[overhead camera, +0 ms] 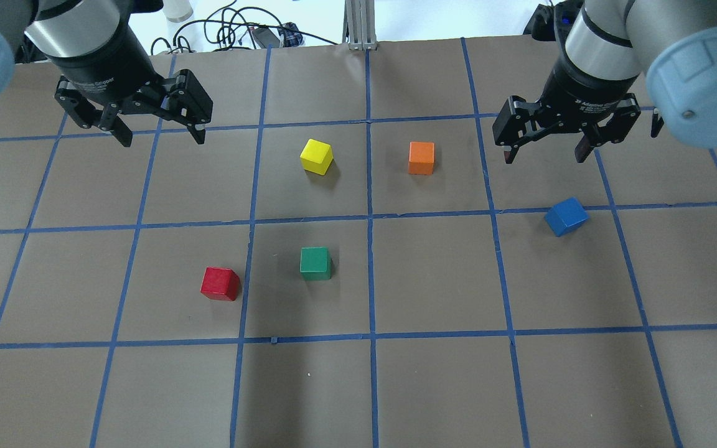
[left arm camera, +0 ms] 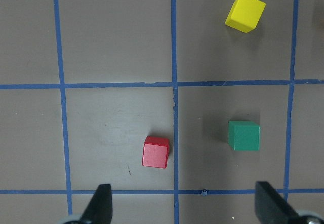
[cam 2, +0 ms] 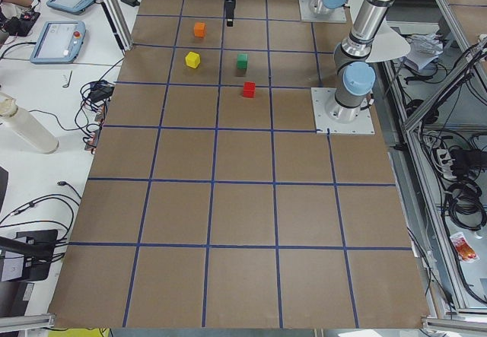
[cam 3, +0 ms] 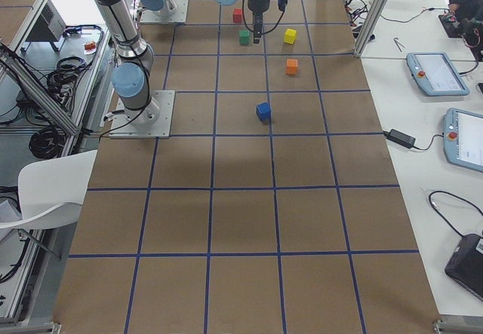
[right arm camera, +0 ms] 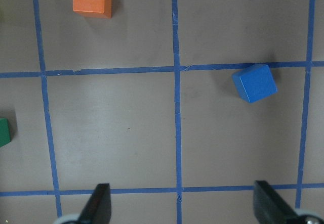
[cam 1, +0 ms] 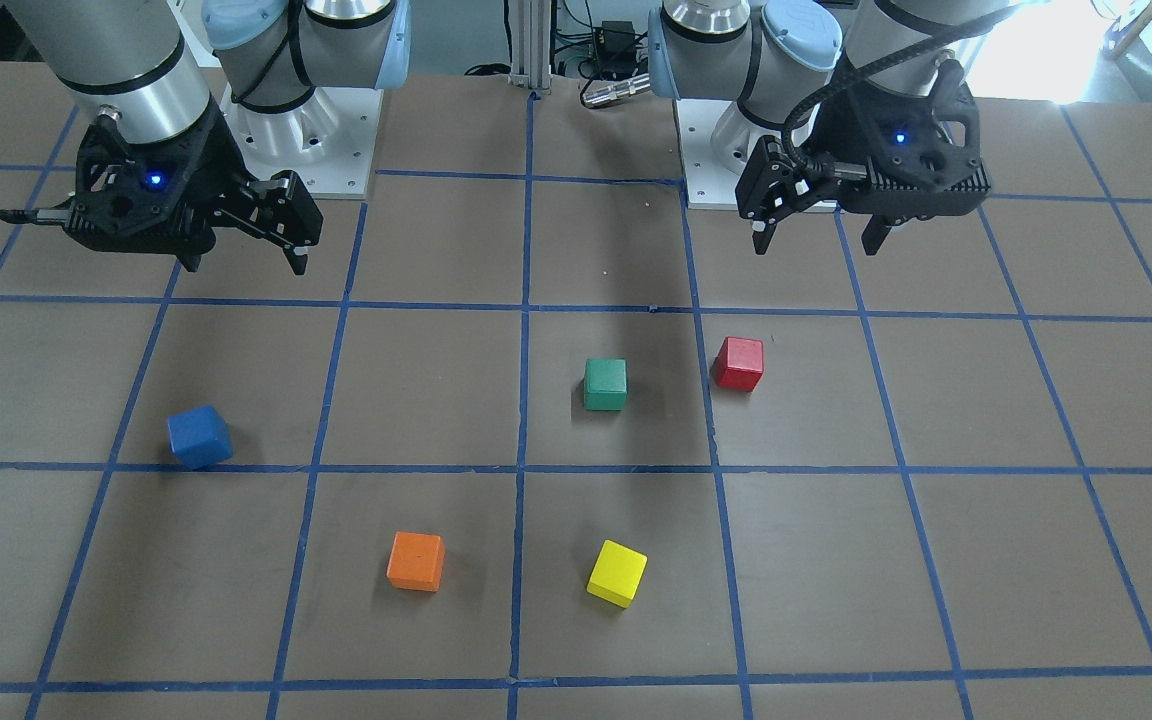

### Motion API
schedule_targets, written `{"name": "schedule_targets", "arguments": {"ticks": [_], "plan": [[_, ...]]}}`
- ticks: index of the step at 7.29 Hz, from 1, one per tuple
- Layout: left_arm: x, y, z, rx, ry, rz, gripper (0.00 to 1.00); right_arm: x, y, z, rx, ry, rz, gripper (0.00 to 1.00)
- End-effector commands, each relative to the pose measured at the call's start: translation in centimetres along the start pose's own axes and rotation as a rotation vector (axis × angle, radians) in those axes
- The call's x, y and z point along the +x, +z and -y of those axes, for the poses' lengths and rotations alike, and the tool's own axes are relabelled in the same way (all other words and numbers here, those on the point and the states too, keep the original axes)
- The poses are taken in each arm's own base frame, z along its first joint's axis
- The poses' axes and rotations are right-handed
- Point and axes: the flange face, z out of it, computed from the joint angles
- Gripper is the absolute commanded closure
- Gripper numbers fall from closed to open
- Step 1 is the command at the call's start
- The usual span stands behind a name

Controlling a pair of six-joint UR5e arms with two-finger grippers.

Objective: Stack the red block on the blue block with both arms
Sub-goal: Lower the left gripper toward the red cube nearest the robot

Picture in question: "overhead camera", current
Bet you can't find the yellow block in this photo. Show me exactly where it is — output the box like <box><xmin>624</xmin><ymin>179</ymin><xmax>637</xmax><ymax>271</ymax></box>
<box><xmin>299</xmin><ymin>139</ymin><xmax>334</xmax><ymax>176</ymax></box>

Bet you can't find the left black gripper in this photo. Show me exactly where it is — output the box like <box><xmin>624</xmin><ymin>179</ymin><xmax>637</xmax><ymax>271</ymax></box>
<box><xmin>48</xmin><ymin>24</ymin><xmax>213</xmax><ymax>147</ymax></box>

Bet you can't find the aluminium frame post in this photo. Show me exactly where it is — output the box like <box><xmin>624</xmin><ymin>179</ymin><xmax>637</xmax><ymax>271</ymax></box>
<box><xmin>342</xmin><ymin>0</ymin><xmax>378</xmax><ymax>51</ymax></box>

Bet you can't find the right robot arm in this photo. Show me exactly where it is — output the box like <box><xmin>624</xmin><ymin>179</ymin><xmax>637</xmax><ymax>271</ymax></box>
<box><xmin>492</xmin><ymin>1</ymin><xmax>717</xmax><ymax>164</ymax></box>

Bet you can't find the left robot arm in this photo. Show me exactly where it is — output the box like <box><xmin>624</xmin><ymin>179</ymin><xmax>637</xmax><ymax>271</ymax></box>
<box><xmin>0</xmin><ymin>1</ymin><xmax>213</xmax><ymax>147</ymax></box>

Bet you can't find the red block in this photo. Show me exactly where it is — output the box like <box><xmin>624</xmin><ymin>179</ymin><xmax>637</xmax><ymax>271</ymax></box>
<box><xmin>200</xmin><ymin>266</ymin><xmax>241</xmax><ymax>302</ymax></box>

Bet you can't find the orange block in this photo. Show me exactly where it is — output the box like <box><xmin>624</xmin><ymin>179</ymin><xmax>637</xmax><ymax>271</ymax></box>
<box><xmin>408</xmin><ymin>141</ymin><xmax>436</xmax><ymax>175</ymax></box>

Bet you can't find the white cylinder bottle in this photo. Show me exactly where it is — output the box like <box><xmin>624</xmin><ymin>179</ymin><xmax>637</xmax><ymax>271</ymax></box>
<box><xmin>161</xmin><ymin>0</ymin><xmax>194</xmax><ymax>24</ymax></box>

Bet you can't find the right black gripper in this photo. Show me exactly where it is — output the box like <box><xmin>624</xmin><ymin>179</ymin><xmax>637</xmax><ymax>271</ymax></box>
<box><xmin>492</xmin><ymin>62</ymin><xmax>640</xmax><ymax>164</ymax></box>

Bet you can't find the green block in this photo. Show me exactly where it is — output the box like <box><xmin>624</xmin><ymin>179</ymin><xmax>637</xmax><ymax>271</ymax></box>
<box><xmin>299</xmin><ymin>246</ymin><xmax>333</xmax><ymax>281</ymax></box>

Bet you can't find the black cable bundle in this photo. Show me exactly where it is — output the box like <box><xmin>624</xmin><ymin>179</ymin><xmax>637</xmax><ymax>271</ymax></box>
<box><xmin>150</xmin><ymin>3</ymin><xmax>340</xmax><ymax>57</ymax></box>

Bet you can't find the blue block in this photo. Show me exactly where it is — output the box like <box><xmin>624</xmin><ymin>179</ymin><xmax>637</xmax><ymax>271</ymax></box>
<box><xmin>545</xmin><ymin>197</ymin><xmax>589</xmax><ymax>237</ymax></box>

